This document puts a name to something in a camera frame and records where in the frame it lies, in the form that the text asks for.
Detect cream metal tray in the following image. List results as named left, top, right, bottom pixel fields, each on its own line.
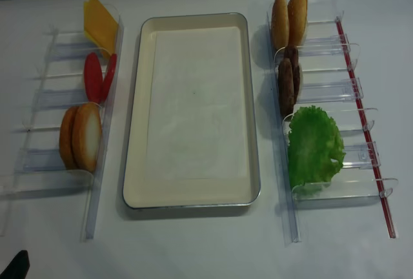
left=122, top=12, right=261, bottom=209

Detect left clear acrylic rack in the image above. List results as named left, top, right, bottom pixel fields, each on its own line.
left=0, top=3, right=125, bottom=242

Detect red tomato slice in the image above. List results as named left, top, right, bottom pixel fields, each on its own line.
left=83, top=52, right=103, bottom=104
left=100, top=54, right=117, bottom=103

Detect left sesame top bun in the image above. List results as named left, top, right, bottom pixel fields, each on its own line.
left=271, top=0, right=289, bottom=50

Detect brown meat patty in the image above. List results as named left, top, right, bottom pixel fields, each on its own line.
left=284, top=46, right=301, bottom=98
left=277, top=58, right=296, bottom=118

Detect right clear acrylic rack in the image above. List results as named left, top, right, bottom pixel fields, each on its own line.
left=273, top=0, right=398, bottom=243

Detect white paper tray liner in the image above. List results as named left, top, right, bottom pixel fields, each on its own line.
left=146, top=26, right=248, bottom=180

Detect rear brown meat patty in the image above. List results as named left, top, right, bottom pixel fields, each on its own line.
left=284, top=46, right=301, bottom=98

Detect right sesame top bun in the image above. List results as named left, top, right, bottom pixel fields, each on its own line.
left=287, top=0, right=308, bottom=47

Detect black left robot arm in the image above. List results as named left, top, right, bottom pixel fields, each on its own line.
left=0, top=250, right=30, bottom=279

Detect green lettuce leaf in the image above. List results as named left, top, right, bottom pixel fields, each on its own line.
left=288, top=105, right=346, bottom=188

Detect right red tomato slice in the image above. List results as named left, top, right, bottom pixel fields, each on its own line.
left=100, top=54, right=117, bottom=103

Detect bun slice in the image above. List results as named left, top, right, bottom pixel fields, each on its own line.
left=72, top=103, right=102, bottom=173
left=59, top=106, right=79, bottom=170

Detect sesame bun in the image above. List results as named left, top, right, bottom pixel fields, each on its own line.
left=287, top=0, right=308, bottom=47
left=271, top=0, right=289, bottom=50

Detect front brown meat patty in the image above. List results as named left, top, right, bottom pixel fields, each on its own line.
left=277, top=58, right=296, bottom=118

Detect left red tomato slice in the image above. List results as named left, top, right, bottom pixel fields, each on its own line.
left=83, top=52, right=103, bottom=104

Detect clear acrylic rack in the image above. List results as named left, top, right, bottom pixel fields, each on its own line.
left=0, top=3, right=125, bottom=242
left=273, top=0, right=398, bottom=243

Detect yellow cheese slices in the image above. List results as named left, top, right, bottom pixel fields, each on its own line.
left=83, top=0, right=119, bottom=59

